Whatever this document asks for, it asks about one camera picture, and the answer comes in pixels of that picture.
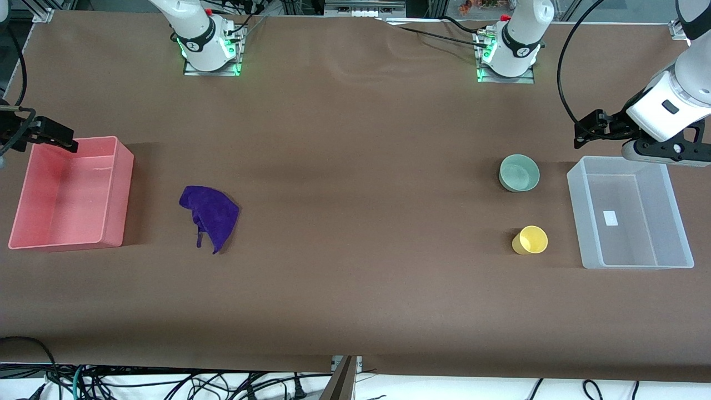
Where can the translucent plastic bin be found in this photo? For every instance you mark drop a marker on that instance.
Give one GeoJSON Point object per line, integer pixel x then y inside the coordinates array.
{"type": "Point", "coordinates": [639, 244]}

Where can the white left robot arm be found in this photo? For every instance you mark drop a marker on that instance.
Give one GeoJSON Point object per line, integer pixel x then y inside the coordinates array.
{"type": "Point", "coordinates": [516, 44]}

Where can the pink plastic bin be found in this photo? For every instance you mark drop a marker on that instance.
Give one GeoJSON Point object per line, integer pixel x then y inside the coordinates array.
{"type": "Point", "coordinates": [66, 200]}

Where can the purple cloth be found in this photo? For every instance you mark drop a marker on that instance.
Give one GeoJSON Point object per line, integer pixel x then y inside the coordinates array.
{"type": "Point", "coordinates": [214, 214]}

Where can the green bowl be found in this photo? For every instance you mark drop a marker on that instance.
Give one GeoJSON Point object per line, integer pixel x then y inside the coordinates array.
{"type": "Point", "coordinates": [519, 173]}

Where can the grey power strip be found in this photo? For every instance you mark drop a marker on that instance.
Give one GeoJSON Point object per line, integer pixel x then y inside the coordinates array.
{"type": "Point", "coordinates": [361, 10]}

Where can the white paper label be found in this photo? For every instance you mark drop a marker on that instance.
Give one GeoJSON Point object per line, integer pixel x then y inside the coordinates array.
{"type": "Point", "coordinates": [611, 218]}

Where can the yellow plastic cup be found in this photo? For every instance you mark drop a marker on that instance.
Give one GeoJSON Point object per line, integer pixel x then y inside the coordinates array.
{"type": "Point", "coordinates": [532, 240]}

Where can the grey aluminium profile post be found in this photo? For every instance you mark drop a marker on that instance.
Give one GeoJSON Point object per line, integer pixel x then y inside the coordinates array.
{"type": "Point", "coordinates": [341, 383]}

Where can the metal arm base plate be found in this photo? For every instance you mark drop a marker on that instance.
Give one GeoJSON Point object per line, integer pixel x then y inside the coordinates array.
{"type": "Point", "coordinates": [191, 68]}
{"type": "Point", "coordinates": [486, 76]}

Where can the aluminium corner bracket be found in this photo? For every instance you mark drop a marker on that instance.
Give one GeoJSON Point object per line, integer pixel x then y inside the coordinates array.
{"type": "Point", "coordinates": [43, 15]}
{"type": "Point", "coordinates": [679, 30]}

